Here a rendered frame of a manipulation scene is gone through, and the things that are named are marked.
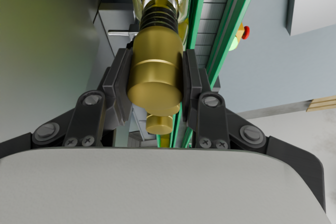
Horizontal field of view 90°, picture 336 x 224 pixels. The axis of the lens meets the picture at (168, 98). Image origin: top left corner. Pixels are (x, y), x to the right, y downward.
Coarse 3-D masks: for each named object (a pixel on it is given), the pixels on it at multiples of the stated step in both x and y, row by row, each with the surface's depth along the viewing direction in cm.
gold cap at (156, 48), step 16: (144, 32) 11; (160, 32) 10; (144, 48) 10; (160, 48) 10; (176, 48) 11; (144, 64) 9; (160, 64) 9; (176, 64) 10; (128, 80) 10; (144, 80) 9; (160, 80) 9; (176, 80) 9; (128, 96) 10; (144, 96) 10; (160, 96) 10; (176, 96) 10
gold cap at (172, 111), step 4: (168, 108) 16; (172, 108) 16; (176, 108) 16; (148, 112) 17; (152, 112) 16; (156, 112) 16; (160, 112) 16; (164, 112) 16; (168, 112) 16; (172, 112) 16; (176, 112) 16
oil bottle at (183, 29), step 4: (180, 24) 18; (184, 24) 18; (188, 24) 19; (180, 28) 18; (184, 28) 18; (180, 32) 18; (184, 32) 18; (180, 36) 18; (184, 36) 18; (184, 40) 19; (184, 44) 19; (184, 48) 20
